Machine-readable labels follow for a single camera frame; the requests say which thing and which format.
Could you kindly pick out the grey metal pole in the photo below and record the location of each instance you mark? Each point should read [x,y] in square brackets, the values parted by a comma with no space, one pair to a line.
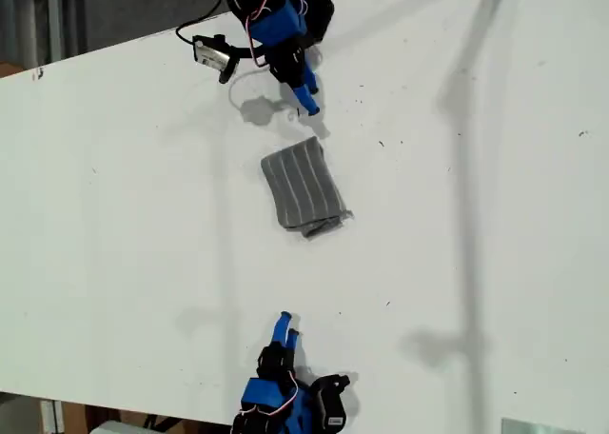
[54,20]

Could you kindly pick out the black camera stalk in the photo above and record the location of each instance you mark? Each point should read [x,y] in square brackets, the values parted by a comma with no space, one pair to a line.
[249,52]

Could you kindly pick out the white table leg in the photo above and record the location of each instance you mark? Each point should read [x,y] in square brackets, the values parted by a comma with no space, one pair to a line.
[51,417]

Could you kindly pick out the black camera box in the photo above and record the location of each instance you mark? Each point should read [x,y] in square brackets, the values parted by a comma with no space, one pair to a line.
[333,400]
[211,53]

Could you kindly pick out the grey striped square towel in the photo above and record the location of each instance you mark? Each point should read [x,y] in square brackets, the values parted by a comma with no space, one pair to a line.
[302,186]

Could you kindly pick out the white box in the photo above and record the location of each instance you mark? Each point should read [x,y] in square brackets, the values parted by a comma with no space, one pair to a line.
[119,428]

